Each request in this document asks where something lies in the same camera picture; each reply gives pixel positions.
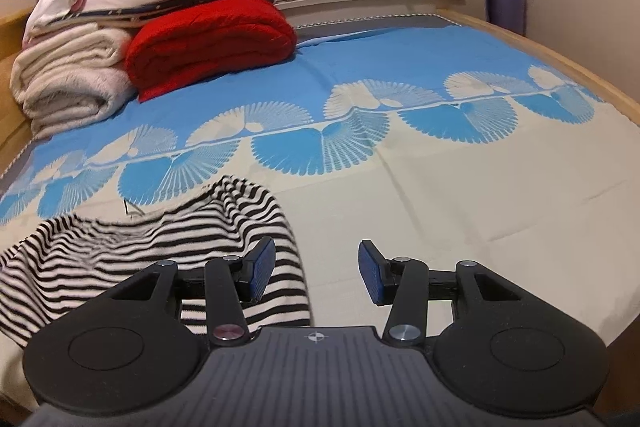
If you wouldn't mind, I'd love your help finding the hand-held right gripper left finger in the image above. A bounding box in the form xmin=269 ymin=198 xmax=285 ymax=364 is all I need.
xmin=102 ymin=236 xmax=277 ymax=342

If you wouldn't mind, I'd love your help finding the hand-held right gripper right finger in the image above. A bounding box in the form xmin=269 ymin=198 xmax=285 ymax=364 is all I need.
xmin=357 ymin=239 xmax=532 ymax=349

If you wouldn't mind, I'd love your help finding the black white striped shirt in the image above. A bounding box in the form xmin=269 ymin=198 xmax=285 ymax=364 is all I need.
xmin=0 ymin=175 xmax=313 ymax=351

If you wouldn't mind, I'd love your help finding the blue cream printed blanket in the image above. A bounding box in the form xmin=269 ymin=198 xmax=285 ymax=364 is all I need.
xmin=0 ymin=23 xmax=615 ymax=408

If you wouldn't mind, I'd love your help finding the red folded quilt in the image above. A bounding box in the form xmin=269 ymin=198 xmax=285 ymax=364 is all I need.
xmin=123 ymin=0 xmax=299 ymax=104

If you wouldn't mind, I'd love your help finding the cream folded blanket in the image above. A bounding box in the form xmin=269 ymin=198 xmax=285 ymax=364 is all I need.
xmin=9 ymin=24 xmax=138 ymax=142

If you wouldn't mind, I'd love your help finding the blue patterned bed sheet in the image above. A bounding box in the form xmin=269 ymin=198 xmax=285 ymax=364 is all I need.
xmin=0 ymin=6 xmax=640 ymax=408

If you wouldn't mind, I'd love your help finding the navy trimmed folded cloth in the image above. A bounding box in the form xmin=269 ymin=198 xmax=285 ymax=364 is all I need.
xmin=50 ymin=0 xmax=235 ymax=32

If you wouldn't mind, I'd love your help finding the purple mat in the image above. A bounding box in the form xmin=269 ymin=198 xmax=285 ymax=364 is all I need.
xmin=483 ymin=0 xmax=527 ymax=38

